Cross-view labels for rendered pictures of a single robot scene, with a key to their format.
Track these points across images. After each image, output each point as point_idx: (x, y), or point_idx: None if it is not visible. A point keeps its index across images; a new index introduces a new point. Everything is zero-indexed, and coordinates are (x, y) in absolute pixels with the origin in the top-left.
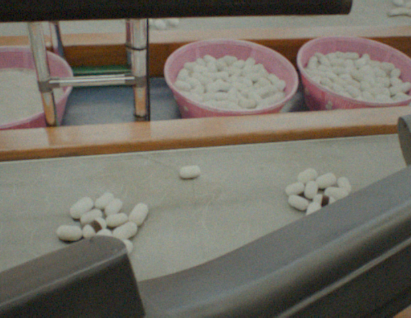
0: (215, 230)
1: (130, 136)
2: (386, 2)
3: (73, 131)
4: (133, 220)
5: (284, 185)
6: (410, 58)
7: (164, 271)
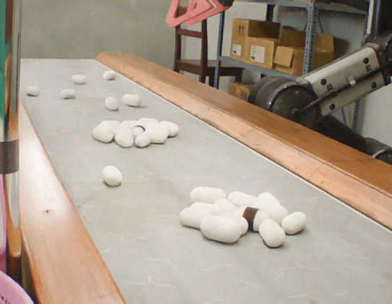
0: (199, 174)
1: (55, 192)
2: None
3: (44, 232)
4: (225, 194)
5: (113, 148)
6: None
7: (273, 193)
